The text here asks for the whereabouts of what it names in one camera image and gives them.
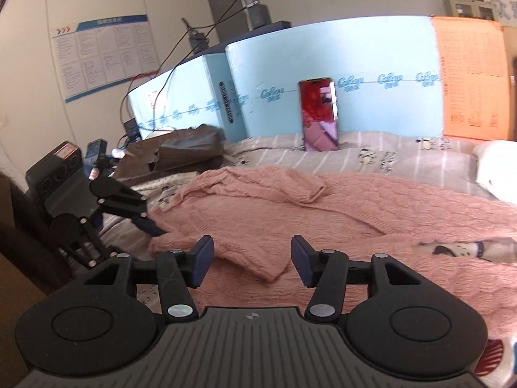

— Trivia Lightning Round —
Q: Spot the brown cardboard box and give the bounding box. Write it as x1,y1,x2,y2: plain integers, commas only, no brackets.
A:
502,26,517,141

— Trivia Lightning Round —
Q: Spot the cartoon print storage bag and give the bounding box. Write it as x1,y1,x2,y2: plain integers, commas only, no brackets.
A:
115,132,516,387

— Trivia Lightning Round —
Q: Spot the wall information poster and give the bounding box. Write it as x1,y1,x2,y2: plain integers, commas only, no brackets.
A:
52,14,160,103

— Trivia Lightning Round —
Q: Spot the pink knitted sweater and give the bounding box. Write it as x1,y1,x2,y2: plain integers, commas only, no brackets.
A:
148,167,516,338

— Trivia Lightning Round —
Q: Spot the orange printed box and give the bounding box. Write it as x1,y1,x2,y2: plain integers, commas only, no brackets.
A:
433,17,511,140

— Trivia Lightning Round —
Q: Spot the grey wall cabinet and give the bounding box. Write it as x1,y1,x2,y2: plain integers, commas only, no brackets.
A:
444,0,499,21

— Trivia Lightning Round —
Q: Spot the white folded garment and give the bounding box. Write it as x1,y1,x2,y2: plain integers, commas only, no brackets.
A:
473,140,517,205

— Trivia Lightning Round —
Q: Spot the light blue tissue box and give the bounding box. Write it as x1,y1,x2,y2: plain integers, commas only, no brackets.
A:
226,16,443,137

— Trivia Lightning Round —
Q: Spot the red screen smartphone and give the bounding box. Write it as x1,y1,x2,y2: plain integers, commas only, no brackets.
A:
298,78,338,152

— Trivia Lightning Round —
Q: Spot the brown leather bag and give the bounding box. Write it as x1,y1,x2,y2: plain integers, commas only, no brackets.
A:
113,124,224,187

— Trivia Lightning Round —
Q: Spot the black cable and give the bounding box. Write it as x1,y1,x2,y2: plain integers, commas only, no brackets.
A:
119,0,259,139

